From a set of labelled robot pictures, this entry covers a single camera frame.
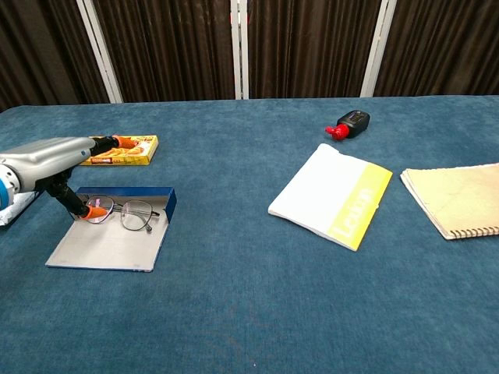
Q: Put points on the black bottle with red cap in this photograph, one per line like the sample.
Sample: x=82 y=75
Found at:
x=352 y=122

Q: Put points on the dark brown curtain panel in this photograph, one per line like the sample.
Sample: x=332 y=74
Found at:
x=39 y=50
x=440 y=46
x=308 y=46
x=167 y=46

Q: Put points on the black wire eyeglasses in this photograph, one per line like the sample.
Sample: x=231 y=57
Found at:
x=134 y=216

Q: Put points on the yellow curry roux box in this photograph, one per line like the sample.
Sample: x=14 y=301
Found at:
x=144 y=154

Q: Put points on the grey box blue edge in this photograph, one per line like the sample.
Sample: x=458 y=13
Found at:
x=109 y=245

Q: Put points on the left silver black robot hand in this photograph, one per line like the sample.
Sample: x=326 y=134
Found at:
x=47 y=159

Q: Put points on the white and yellow book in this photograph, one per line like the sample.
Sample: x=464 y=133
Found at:
x=323 y=187

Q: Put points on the white screen frame post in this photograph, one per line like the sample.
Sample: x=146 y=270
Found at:
x=239 y=50
x=99 y=50
x=374 y=50

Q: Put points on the white blue toothpaste tube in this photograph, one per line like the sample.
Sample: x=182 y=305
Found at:
x=15 y=208

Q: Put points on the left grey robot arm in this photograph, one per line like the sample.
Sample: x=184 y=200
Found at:
x=4 y=191

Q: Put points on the beige spiral notebook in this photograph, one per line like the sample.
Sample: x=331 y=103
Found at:
x=456 y=198

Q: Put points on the blue felt table cover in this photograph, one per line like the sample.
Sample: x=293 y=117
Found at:
x=241 y=292

